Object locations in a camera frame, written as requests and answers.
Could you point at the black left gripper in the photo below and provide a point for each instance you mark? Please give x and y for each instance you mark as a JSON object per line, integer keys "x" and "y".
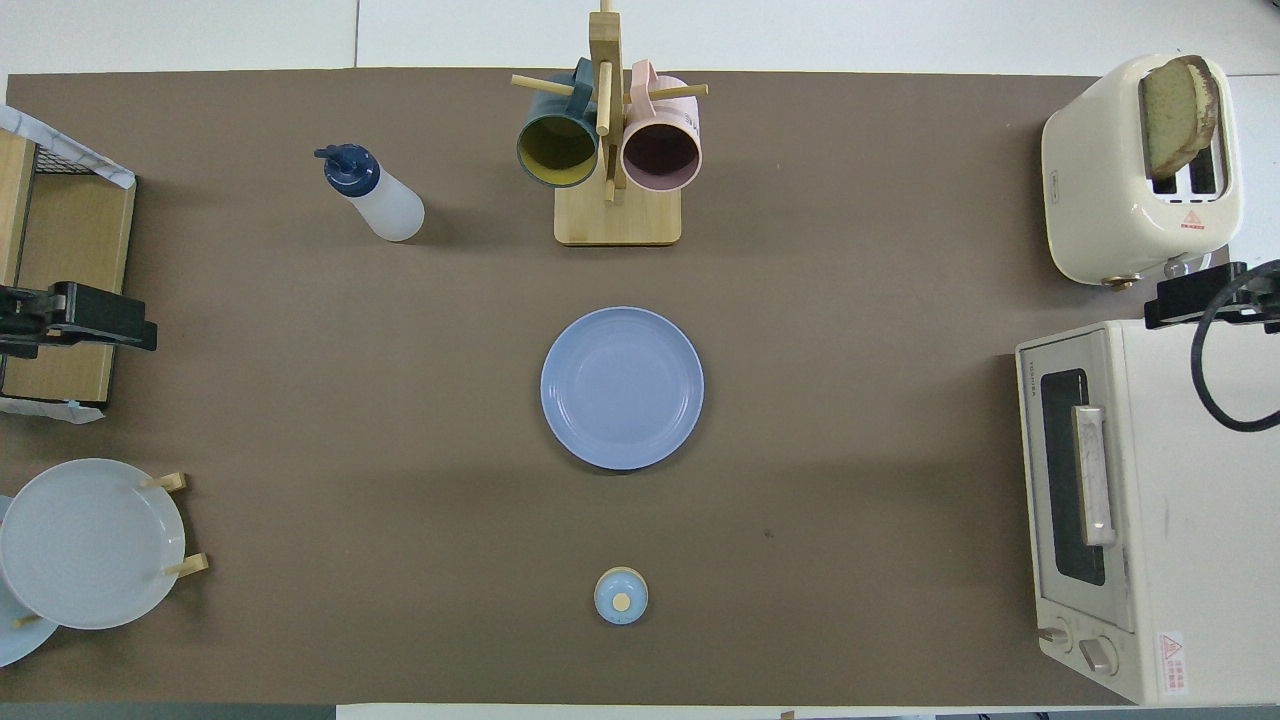
{"x": 20, "y": 320}

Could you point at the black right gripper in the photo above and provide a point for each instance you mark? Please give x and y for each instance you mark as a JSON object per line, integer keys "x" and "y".
{"x": 1265, "y": 312}

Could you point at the toasted bread slice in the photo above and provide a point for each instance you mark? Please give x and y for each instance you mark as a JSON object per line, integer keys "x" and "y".
{"x": 1175, "y": 115}

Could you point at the blue-capped translucent squeeze bottle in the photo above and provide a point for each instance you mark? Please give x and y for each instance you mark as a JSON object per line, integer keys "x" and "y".
{"x": 390, "y": 205}

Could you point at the wooden plate rack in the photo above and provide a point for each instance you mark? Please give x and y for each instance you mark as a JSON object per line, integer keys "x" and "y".
{"x": 175, "y": 482}

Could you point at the pale grey plate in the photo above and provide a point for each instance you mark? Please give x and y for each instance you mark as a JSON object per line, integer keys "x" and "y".
{"x": 90, "y": 545}

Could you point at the light blue plate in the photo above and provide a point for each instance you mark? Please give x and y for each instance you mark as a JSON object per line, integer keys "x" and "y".
{"x": 15, "y": 645}

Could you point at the periwinkle blue plate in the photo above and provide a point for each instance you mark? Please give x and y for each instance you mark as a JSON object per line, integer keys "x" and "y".
{"x": 620, "y": 390}

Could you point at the cream two-slot toaster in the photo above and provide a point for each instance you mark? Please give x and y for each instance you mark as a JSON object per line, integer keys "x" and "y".
{"x": 1095, "y": 200}

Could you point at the white toaster oven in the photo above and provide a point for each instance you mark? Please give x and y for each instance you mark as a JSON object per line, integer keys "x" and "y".
{"x": 1200, "y": 520}

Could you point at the brown table mat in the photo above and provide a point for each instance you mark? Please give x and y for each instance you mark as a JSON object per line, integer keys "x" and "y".
{"x": 400, "y": 400}

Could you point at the dark teal mug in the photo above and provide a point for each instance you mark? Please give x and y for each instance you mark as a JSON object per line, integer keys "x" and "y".
{"x": 557, "y": 150}

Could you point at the wooden mug tree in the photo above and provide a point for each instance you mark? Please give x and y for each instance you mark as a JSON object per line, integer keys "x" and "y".
{"x": 618, "y": 220}

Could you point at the pink mug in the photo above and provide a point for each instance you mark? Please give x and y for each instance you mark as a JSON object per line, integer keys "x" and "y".
{"x": 660, "y": 150}

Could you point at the small blue jar wooden knob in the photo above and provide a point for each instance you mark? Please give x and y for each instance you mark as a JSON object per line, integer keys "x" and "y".
{"x": 620, "y": 596}

